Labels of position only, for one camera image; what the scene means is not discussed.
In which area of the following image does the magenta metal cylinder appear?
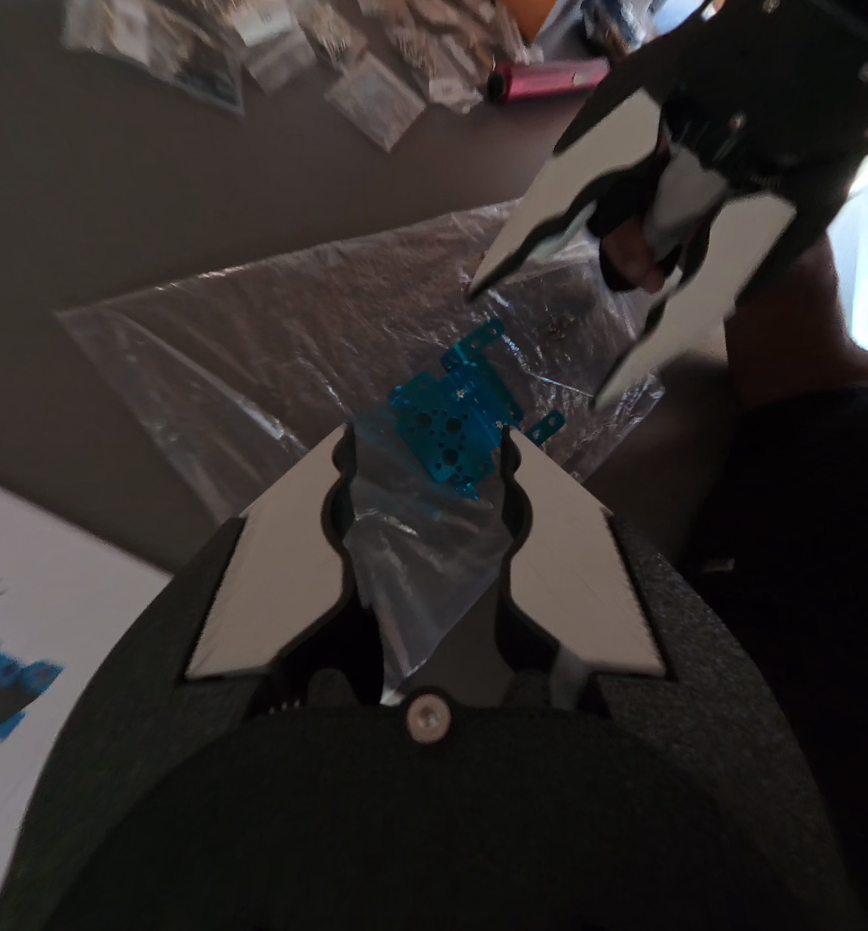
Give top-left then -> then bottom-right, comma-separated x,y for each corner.
486,58 -> 613,104

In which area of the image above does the person's right hand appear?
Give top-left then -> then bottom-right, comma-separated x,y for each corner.
600,207 -> 683,293

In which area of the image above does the blue metal bracket assembly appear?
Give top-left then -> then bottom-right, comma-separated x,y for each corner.
389,318 -> 567,501

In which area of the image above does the dark grey desk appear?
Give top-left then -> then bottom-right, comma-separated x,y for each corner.
0,0 -> 740,656

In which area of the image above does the large clear plastic bag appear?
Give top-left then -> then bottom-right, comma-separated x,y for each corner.
54,200 -> 667,699

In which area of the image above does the pile of small screw bags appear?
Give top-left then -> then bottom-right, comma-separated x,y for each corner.
59,0 -> 544,154

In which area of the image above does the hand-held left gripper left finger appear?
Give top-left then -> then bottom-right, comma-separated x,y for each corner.
182,424 -> 387,705

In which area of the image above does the white instruction booklet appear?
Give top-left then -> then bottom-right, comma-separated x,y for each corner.
0,473 -> 173,931

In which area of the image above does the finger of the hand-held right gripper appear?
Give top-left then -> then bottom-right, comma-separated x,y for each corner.
466,87 -> 671,303
590,196 -> 802,416

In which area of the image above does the person's black clothing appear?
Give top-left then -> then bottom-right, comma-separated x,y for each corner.
681,374 -> 868,931

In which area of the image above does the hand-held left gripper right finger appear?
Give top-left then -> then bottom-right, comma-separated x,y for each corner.
499,424 -> 682,712

